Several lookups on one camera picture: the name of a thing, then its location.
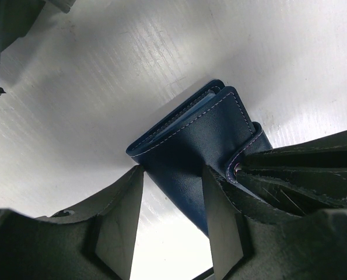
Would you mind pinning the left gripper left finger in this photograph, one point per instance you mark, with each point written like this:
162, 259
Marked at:
93, 239

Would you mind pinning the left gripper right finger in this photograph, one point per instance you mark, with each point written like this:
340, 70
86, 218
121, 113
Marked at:
252, 240

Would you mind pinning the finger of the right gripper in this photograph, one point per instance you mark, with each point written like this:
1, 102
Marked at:
326, 154
298, 192

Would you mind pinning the blue leather card holder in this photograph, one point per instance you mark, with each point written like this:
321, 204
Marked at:
211, 128

